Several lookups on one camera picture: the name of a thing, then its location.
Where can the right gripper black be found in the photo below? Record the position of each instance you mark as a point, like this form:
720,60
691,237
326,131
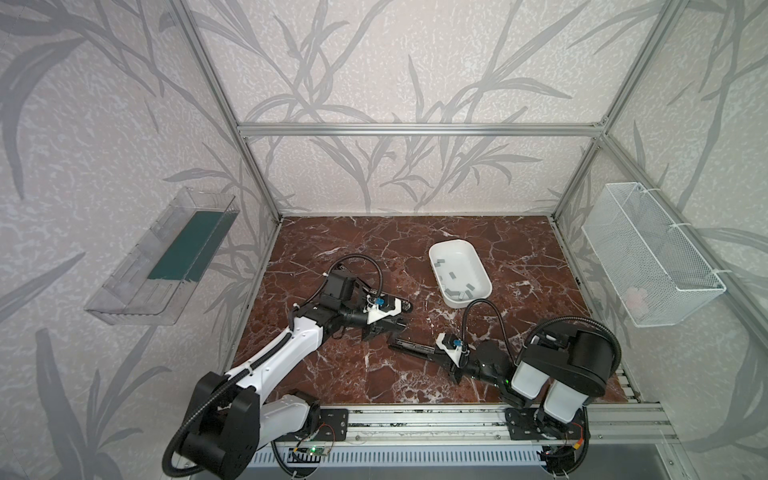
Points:
448,355

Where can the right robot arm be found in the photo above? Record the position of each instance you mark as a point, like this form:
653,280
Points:
571,357

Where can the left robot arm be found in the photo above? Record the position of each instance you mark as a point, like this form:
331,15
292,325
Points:
229,417

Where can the staple strips in tray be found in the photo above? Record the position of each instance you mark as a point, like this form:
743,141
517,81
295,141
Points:
457,284

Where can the white plastic tray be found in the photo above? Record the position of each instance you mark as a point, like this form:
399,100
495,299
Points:
461,251

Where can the green circuit board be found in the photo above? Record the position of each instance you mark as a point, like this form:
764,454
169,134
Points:
311,453

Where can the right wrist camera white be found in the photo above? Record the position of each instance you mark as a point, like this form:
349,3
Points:
452,347

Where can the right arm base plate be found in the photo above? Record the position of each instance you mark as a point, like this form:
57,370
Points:
534,424

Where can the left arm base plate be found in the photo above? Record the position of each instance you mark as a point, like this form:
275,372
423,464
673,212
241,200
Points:
324,424

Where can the aluminium front rail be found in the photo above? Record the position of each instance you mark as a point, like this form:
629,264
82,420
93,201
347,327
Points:
483,424

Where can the white wire mesh basket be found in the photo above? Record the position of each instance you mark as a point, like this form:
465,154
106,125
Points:
660,277

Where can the clear plastic wall bin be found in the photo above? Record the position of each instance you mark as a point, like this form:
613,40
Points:
155,281

